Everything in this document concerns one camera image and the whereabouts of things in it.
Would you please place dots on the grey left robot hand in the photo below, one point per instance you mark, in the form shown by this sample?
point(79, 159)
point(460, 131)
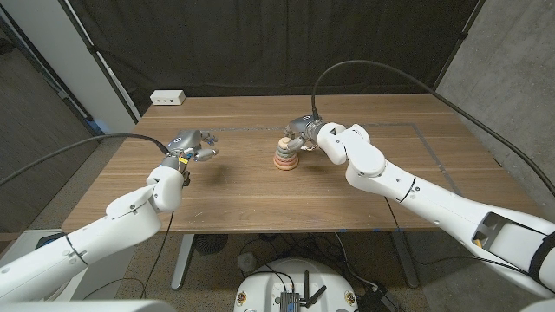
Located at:
point(186, 142)

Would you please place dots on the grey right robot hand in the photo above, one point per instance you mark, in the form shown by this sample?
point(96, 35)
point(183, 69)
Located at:
point(303, 126)

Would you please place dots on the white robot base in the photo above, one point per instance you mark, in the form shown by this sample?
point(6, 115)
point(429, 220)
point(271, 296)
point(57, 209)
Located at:
point(260, 286)

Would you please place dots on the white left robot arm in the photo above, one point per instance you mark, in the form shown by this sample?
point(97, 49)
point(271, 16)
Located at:
point(121, 221)

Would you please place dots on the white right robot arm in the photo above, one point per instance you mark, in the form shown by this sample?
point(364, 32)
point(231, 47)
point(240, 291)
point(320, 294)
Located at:
point(433, 190)

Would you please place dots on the white power outlet box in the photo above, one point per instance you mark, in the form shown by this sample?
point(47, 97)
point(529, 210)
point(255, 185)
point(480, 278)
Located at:
point(167, 97)

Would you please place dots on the black backdrop cloth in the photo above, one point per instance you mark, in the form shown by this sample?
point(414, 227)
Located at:
point(277, 43)

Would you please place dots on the black round floor fan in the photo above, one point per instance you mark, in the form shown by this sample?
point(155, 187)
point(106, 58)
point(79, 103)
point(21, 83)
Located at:
point(210, 242)

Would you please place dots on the black backdrop stand pole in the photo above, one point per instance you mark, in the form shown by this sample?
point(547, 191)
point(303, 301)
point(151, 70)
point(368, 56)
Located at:
point(99, 65)
point(459, 39)

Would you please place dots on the white table leg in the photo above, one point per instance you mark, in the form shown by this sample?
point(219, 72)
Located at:
point(182, 264)

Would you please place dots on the grey round floor object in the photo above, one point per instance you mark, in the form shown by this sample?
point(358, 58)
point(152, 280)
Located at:
point(247, 262)

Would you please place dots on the blue and grey shoe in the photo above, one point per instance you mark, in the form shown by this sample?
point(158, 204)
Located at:
point(48, 239)

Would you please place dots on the grey table leg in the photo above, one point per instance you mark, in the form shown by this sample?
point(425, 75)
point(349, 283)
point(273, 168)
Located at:
point(405, 264)

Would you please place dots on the grey router with antennas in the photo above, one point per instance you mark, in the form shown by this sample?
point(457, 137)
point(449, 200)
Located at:
point(289, 300)

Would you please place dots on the black floor power strip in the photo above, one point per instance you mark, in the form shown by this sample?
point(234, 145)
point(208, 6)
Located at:
point(373, 299)

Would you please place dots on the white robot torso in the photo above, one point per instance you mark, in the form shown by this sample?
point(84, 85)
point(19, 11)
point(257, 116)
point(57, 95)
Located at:
point(86, 307)

